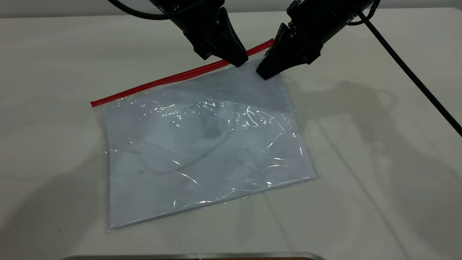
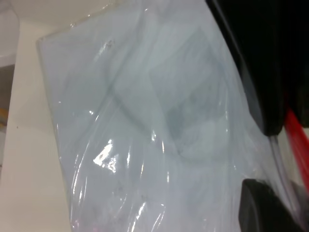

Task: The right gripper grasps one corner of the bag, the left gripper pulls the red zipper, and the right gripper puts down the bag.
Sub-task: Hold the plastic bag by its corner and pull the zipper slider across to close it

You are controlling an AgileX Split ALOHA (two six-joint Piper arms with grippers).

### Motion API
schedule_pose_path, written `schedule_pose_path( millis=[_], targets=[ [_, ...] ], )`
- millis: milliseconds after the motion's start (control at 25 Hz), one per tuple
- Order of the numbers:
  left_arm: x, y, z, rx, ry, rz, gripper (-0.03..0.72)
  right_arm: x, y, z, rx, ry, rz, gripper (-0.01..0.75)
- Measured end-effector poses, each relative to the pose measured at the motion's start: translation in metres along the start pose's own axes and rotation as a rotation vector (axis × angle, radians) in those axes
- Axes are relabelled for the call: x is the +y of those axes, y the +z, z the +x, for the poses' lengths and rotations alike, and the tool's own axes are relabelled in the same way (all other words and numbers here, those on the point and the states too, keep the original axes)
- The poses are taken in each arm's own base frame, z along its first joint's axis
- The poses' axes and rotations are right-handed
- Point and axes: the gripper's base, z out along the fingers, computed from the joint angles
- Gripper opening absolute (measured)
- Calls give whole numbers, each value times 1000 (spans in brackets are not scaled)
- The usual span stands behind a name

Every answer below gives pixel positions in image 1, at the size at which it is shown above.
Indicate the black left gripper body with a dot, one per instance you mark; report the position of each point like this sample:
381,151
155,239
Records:
187,14

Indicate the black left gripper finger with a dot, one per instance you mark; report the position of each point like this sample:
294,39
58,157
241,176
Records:
231,39
209,43

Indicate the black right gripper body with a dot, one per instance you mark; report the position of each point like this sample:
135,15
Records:
321,21

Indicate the silver metal bar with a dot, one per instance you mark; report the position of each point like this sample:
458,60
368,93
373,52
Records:
195,256

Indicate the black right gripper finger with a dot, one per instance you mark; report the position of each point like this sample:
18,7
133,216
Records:
281,54
310,57

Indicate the clear plastic zipper bag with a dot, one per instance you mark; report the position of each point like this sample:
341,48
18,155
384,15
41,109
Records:
202,144

